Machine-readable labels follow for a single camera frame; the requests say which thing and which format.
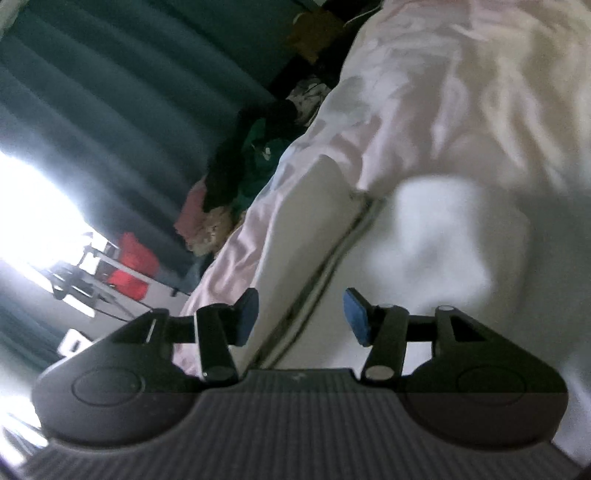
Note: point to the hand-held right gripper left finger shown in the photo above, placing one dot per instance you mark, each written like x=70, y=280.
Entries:
x=247, y=317

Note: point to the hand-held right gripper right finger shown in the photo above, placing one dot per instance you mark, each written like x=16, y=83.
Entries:
x=358, y=319

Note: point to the white garment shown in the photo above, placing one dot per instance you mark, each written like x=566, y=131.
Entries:
x=304, y=240

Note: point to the dark clothes pile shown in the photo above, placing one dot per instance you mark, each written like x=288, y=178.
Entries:
x=231, y=157

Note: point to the patterned beige cloth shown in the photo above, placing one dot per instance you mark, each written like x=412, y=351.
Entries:
x=210, y=233

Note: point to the pink clothing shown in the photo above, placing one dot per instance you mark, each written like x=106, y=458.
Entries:
x=191, y=214

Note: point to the red cloth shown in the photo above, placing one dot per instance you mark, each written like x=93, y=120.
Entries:
x=134, y=267

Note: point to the green garment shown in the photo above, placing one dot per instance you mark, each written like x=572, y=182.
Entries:
x=258, y=157

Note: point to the garment steamer stand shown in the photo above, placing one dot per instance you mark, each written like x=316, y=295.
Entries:
x=74, y=277

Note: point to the teal curtain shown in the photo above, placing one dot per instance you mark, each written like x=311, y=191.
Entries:
x=23, y=323
x=115, y=92

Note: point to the floral cloth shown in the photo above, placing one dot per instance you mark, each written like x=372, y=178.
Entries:
x=307, y=99

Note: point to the dark framed window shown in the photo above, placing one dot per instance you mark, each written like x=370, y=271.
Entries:
x=32, y=217

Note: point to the pale pink blanket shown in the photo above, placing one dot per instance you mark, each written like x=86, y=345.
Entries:
x=461, y=69

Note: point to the yellow brown bag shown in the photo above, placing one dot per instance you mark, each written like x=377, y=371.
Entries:
x=316, y=37

